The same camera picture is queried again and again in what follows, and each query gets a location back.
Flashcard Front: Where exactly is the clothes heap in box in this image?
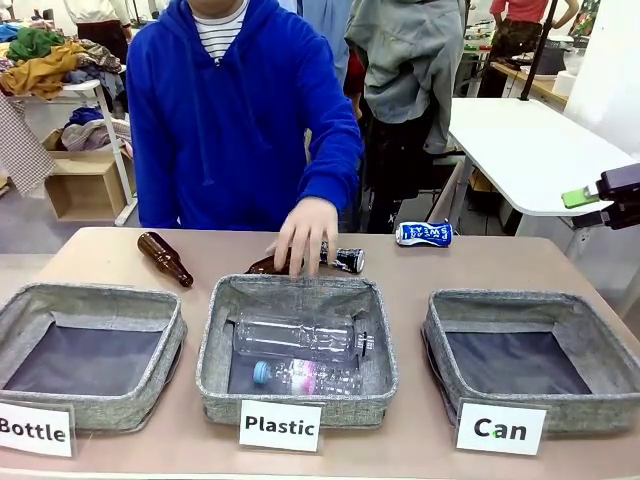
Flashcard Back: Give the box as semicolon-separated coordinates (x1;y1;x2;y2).
53;106;135;154

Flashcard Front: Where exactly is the white sign reading Bottle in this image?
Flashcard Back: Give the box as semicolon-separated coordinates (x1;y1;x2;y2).
0;399;77;459

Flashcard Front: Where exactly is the clear plastic bottle black cap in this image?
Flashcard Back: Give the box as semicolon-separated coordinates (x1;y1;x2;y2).
231;310;377;363

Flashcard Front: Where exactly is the grey fabric basket can label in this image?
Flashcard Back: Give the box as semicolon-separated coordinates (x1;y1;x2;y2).
421;288;640;439

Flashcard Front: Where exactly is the person in blue hoodie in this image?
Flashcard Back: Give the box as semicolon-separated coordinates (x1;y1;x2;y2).
126;0;364;234

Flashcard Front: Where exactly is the brown glass bottle long neck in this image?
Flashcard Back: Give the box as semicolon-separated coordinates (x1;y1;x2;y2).
137;231;195;290

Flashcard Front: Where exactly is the white sign reading Can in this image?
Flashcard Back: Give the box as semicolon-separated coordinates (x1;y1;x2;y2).
454;401;549;458

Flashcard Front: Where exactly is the clear plastic bottle blue cap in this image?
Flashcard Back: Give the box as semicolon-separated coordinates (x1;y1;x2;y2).
251;358;364;397

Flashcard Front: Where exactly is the blue crushed drink can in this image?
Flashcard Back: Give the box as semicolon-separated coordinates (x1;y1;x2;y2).
395;221;455;249

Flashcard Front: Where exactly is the pile of colourful clothes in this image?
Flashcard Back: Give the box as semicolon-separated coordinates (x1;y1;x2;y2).
0;25;127;101

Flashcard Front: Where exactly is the black stand pole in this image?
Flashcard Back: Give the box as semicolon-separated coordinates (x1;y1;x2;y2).
518;0;560;103

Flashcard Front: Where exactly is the person in grey jacket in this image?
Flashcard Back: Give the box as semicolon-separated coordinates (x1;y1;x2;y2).
343;0;467;235

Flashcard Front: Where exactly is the white table with clothes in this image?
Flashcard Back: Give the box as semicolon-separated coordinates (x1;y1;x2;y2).
19;77;140;227

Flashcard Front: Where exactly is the wooden work bench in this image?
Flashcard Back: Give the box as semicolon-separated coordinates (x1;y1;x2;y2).
491;59;571;110

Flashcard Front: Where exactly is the large white table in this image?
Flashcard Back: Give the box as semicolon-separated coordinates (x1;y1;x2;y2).
433;97;640;236

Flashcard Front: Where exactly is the person's left hand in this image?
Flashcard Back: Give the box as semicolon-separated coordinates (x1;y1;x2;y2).
264;196;342;279

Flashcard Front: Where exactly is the white sign reading Plastic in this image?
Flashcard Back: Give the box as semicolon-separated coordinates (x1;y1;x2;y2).
238;398;324;454

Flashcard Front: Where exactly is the grey fabric basket plastic label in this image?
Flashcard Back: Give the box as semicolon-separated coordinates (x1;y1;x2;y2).
195;273;400;430

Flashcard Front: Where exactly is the checked hanging cloth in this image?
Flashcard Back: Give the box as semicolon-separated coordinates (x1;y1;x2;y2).
0;88;57;200

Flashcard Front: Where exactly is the black drink can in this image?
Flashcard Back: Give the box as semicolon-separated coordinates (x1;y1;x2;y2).
318;241;366;274

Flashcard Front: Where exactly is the grey fabric basket bottle label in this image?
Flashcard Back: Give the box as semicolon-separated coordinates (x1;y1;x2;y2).
0;282;189;434

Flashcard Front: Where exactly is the person in white top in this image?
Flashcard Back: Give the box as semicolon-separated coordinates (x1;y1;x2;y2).
62;0;135;69

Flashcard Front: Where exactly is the person in red top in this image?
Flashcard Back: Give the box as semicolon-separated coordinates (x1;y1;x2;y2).
477;0;551;100

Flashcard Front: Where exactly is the wooden open box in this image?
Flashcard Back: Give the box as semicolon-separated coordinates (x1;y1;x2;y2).
43;148;137;223

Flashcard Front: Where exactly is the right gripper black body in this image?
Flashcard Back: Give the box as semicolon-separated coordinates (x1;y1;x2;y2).
597;163;640;221

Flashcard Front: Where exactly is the person's left forearm blue sleeve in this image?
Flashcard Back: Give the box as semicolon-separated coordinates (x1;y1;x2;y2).
298;142;364;234

